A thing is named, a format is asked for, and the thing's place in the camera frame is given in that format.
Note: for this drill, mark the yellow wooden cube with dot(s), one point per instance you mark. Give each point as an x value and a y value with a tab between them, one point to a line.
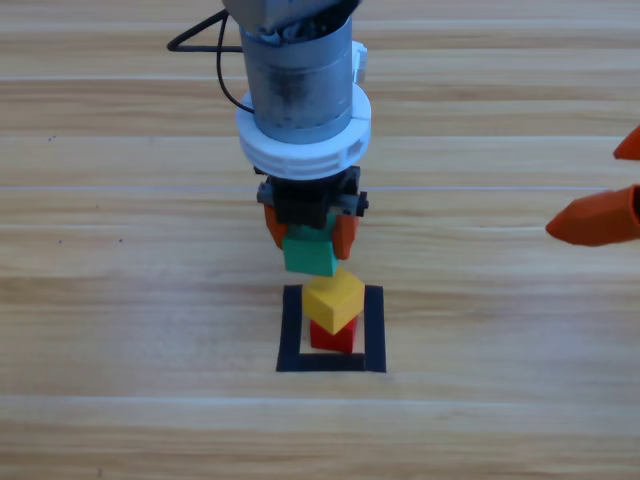
332	302

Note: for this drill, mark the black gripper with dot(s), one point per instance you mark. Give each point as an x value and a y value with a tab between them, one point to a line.
305	200

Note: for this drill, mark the red wooden cube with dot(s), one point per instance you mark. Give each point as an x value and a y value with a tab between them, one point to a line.
335	341

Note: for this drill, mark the black tape square outline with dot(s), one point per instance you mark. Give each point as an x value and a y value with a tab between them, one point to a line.
375	330

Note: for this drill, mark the green wooden cube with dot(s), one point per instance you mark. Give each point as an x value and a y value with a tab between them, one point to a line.
310	255

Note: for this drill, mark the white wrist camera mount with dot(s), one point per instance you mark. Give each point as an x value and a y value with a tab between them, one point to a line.
305	157

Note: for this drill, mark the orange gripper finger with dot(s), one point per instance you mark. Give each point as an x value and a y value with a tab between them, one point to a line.
631	147
600	222

